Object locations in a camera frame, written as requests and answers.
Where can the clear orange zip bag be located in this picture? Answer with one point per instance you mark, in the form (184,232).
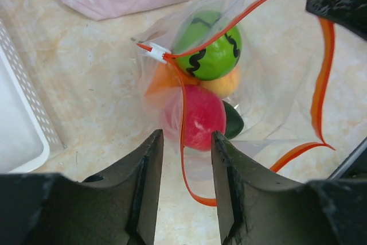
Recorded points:
(285,65)

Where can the white perforated plastic basket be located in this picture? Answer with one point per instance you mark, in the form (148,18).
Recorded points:
(28,136)

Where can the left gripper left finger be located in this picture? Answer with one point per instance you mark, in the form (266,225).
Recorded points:
(117,205)

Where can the dark green avocado toy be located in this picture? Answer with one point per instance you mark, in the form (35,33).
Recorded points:
(234,124)

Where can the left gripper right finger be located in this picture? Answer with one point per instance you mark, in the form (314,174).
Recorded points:
(258,206)

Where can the red apple toy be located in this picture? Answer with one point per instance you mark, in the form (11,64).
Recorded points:
(205,114)

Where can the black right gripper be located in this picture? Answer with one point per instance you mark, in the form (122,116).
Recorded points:
(354,166)

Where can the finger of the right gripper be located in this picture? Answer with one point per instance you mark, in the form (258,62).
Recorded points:
(350,14)

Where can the orange fruit toy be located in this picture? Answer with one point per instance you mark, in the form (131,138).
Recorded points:
(165,76)

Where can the peach toy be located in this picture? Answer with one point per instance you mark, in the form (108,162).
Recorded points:
(225,86)

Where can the green watermelon ball toy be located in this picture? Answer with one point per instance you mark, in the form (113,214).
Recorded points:
(219,57)

